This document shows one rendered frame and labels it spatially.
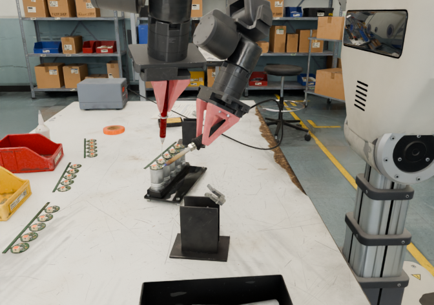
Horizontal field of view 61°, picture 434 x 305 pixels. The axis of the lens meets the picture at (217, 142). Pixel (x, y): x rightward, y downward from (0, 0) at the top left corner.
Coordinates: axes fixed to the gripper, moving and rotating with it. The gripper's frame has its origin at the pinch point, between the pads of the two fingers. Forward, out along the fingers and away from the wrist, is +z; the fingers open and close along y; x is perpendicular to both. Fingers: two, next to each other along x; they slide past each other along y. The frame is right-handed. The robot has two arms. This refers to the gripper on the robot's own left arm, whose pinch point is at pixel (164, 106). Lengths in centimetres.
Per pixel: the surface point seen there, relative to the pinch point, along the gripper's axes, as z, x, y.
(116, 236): 16.0, 10.9, 9.6
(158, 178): 14.7, 1.1, 0.6
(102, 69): 226, -441, -36
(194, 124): 21.6, -22.8, -14.8
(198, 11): 122, -385, -150
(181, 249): 12.5, 18.3, 1.5
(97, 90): 36, -67, 4
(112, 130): 32, -38, 3
